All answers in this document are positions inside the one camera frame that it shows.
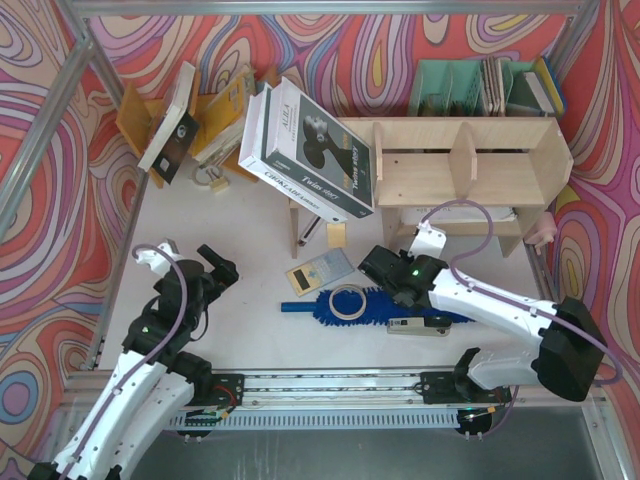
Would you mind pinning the blue cover book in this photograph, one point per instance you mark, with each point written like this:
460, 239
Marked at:
542, 67

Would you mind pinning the blue microfiber duster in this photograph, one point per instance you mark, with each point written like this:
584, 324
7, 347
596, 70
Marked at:
349, 308

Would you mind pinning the pink pig figurine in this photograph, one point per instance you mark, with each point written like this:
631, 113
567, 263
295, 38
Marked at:
543, 232

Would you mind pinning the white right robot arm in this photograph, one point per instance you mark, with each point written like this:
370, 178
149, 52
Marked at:
559, 345

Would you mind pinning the yellow paperback book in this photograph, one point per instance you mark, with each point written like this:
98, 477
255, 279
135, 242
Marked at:
222, 120

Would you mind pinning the yellow wooden book holder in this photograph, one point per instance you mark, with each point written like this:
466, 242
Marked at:
135, 116

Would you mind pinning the teal file organizer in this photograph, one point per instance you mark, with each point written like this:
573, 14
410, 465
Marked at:
447, 88

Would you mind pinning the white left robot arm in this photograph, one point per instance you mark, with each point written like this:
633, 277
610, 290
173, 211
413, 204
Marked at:
154, 377

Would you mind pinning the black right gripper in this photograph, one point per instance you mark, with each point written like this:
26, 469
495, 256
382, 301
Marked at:
379, 265

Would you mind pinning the brass padlock with ring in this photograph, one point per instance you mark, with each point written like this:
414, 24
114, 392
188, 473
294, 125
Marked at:
210, 177

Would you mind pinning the small wooden stand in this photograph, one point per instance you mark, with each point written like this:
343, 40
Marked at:
293, 217

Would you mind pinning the large Twins story book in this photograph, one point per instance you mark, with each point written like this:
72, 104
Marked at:
313, 147

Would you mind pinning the yellow sticky note pad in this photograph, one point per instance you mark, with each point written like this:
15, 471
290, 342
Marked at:
336, 235

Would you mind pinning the light wooden bookshelf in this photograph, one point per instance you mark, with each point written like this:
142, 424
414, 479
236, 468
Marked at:
518, 162

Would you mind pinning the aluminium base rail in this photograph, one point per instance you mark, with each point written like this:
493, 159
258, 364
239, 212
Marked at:
333, 389

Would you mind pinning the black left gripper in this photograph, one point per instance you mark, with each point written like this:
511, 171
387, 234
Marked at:
220, 270

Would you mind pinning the white Ciokladfabriken book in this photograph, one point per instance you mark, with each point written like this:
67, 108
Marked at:
253, 158

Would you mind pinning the black cover white book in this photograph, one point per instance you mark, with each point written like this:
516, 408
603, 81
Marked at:
173, 128

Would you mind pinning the grey black stapler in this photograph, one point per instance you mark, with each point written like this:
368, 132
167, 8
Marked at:
420, 326

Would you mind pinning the black white pen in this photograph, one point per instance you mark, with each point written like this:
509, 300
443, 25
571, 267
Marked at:
308, 231

